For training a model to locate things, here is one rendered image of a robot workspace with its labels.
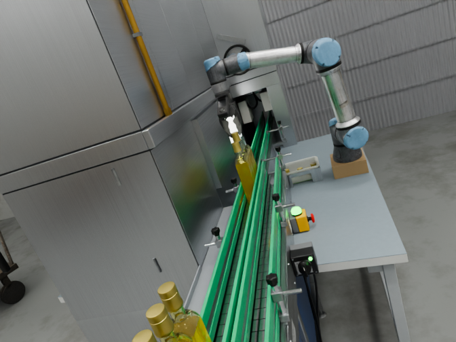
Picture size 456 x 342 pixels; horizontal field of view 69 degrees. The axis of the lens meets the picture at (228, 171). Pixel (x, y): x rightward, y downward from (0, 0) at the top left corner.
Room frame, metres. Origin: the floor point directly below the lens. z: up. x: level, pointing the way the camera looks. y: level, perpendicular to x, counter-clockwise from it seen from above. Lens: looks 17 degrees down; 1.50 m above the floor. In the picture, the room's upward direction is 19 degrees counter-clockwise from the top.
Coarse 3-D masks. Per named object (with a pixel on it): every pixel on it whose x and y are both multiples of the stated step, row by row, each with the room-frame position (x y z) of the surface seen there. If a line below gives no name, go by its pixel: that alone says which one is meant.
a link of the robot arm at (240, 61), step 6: (234, 54) 1.60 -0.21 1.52; (240, 54) 1.52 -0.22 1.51; (246, 54) 1.52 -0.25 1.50; (228, 60) 1.52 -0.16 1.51; (234, 60) 1.51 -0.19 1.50; (240, 60) 1.51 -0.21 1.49; (246, 60) 1.51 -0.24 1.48; (228, 66) 1.51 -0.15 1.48; (234, 66) 1.51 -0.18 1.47; (240, 66) 1.51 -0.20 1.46; (246, 66) 1.52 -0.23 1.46; (228, 72) 1.52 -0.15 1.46; (234, 72) 1.53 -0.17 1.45
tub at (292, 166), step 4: (300, 160) 1.86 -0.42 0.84; (304, 160) 1.85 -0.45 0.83; (308, 160) 1.85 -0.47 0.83; (312, 160) 1.84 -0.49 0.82; (316, 160) 1.77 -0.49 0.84; (288, 164) 1.88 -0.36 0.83; (292, 164) 1.87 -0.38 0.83; (296, 164) 1.87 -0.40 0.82; (300, 164) 1.86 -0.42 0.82; (304, 164) 1.85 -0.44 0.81; (308, 164) 1.85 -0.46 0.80; (316, 164) 1.81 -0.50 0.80; (288, 168) 1.88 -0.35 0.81; (292, 168) 1.87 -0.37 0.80; (296, 168) 1.87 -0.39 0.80; (304, 168) 1.71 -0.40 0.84; (308, 168) 1.69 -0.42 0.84; (312, 168) 1.70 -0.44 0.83; (288, 172) 1.73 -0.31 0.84; (292, 172) 1.72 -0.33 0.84; (296, 172) 1.71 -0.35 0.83
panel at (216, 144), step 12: (216, 108) 1.88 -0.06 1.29; (192, 120) 1.48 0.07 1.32; (204, 120) 1.57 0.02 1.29; (216, 120) 1.79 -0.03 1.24; (204, 132) 1.51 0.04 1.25; (216, 132) 1.70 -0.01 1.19; (204, 144) 1.47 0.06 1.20; (216, 144) 1.63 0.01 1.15; (228, 144) 1.86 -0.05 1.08; (204, 156) 1.48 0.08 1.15; (216, 156) 1.56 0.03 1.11; (228, 156) 1.77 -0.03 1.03; (216, 168) 1.49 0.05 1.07; (228, 168) 1.68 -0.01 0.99; (216, 180) 1.47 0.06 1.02
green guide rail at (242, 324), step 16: (256, 192) 1.31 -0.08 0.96; (256, 208) 1.17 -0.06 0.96; (256, 224) 1.09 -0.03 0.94; (256, 240) 1.03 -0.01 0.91; (256, 256) 0.94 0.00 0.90; (256, 272) 0.89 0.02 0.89; (240, 288) 0.73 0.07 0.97; (240, 304) 0.67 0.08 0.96; (240, 320) 0.64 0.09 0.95; (240, 336) 0.61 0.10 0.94
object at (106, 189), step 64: (0, 0) 1.09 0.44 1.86; (64, 0) 1.04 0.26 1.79; (128, 0) 1.30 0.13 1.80; (192, 0) 2.32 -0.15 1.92; (0, 64) 1.12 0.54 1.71; (64, 64) 1.06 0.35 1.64; (128, 64) 1.11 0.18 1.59; (192, 64) 1.81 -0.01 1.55; (0, 128) 1.15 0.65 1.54; (64, 128) 1.09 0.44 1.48; (128, 128) 1.04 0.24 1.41; (192, 128) 1.46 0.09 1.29; (0, 192) 1.17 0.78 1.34; (64, 192) 1.12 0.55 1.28; (128, 192) 1.06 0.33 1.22; (192, 192) 1.20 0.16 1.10; (0, 256) 1.21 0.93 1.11; (64, 256) 1.15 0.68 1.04; (128, 256) 1.09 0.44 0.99; (192, 256) 1.03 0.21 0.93
